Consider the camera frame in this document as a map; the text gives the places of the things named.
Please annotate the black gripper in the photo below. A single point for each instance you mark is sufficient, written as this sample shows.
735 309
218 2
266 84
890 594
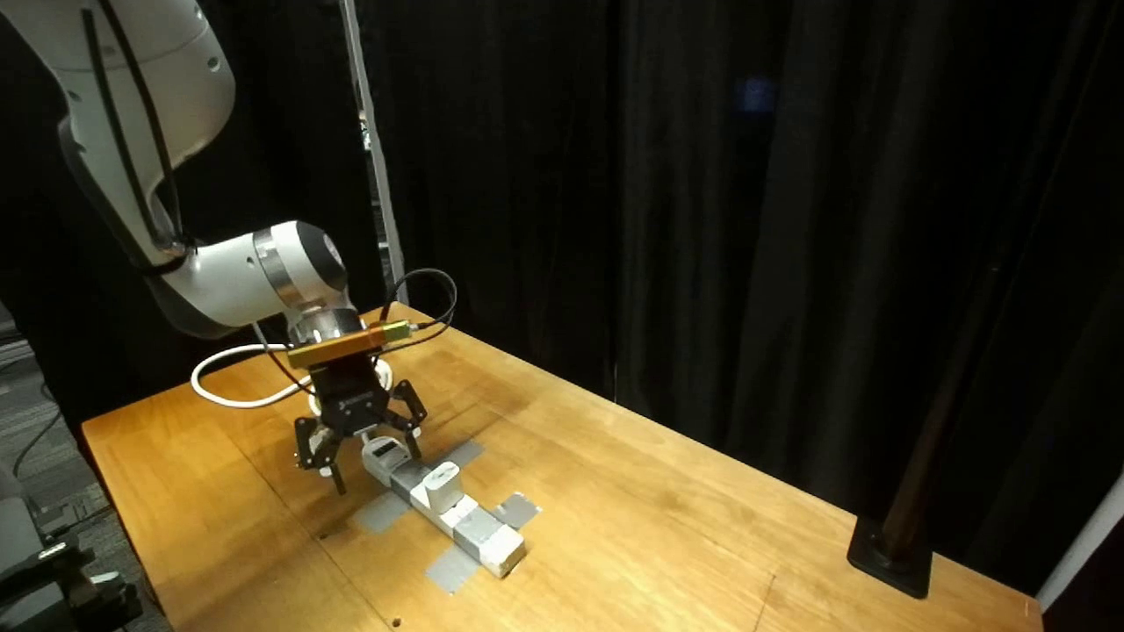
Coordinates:
348 400

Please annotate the white charger head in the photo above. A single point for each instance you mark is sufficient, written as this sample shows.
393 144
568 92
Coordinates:
440 486

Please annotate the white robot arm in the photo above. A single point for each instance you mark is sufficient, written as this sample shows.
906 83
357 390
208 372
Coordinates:
148 84

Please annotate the white power strip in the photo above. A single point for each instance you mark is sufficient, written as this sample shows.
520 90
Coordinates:
437 491

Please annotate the grey tape strip near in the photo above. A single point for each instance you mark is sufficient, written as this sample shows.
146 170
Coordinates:
388 510

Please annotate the grey tape strip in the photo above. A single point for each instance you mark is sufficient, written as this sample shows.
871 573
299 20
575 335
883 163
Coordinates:
485 537
388 510

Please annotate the grey metal pole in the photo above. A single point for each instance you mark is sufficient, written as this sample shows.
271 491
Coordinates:
388 238

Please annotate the grey tape strip far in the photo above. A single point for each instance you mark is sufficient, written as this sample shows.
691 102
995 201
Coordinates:
485 537

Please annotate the black curtain backdrop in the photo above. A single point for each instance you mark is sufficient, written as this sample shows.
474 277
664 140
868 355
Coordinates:
746 218

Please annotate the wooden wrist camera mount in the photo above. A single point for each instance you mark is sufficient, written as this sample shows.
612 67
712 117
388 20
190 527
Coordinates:
360 342

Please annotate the black post foot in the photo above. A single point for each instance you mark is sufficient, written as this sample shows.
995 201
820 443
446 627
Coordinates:
895 546

